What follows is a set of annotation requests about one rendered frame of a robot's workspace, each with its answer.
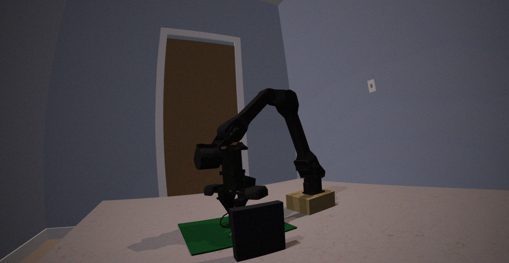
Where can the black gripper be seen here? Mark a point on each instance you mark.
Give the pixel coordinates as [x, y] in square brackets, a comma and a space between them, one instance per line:
[233, 184]

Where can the green circuit board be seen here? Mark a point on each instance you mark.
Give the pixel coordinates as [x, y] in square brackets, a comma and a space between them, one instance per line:
[207, 235]

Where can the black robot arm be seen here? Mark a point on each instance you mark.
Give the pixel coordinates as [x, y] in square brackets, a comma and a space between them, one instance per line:
[211, 156]

